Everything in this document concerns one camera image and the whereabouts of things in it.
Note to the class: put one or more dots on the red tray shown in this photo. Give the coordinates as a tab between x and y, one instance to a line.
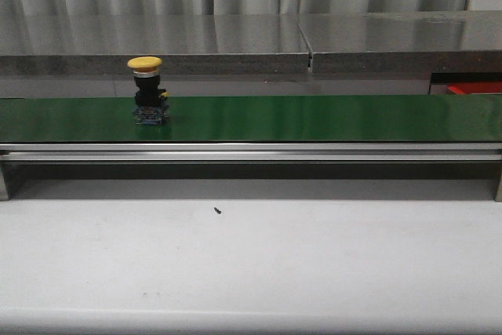
469	88

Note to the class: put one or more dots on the right conveyor support leg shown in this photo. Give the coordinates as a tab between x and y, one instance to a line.
498	191

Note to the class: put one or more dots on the left conveyor support leg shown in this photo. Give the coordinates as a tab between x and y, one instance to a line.
7	182

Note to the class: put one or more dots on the grey counter slab right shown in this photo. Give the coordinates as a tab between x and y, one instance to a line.
421	43

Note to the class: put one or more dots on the grey counter slab left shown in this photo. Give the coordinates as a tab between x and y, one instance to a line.
187	45

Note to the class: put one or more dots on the yellow push button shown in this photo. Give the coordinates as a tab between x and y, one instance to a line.
151	101

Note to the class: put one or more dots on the green conveyor belt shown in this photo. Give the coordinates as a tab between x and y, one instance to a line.
394	118

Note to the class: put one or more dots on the aluminium conveyor frame rail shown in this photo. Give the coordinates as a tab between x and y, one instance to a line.
251	152

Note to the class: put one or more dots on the grey counter slab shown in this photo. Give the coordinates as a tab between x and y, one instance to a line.
421	43
187	45

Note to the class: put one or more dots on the conveyor support leg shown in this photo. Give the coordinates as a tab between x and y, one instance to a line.
498	191
7	182

